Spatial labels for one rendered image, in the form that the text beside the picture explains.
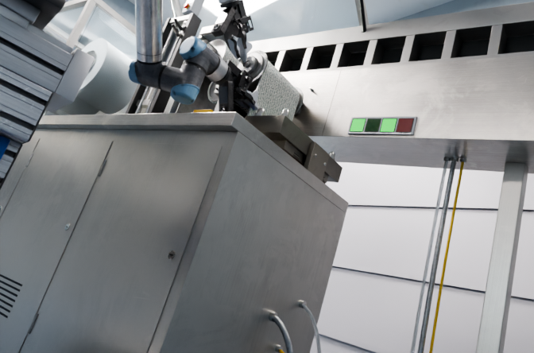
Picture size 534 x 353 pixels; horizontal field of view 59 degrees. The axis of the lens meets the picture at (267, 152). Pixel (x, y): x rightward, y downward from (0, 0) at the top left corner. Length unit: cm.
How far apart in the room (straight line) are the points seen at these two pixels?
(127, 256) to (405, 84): 111
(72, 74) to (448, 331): 238
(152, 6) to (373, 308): 231
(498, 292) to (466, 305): 122
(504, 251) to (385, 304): 154
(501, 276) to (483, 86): 59
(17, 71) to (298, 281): 100
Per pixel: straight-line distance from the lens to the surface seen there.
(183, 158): 130
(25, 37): 87
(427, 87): 176
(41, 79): 86
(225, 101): 154
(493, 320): 160
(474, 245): 288
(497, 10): 188
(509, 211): 167
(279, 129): 145
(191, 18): 194
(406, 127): 169
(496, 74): 171
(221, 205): 119
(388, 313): 305
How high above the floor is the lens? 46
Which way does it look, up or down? 18 degrees up
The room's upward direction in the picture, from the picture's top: 18 degrees clockwise
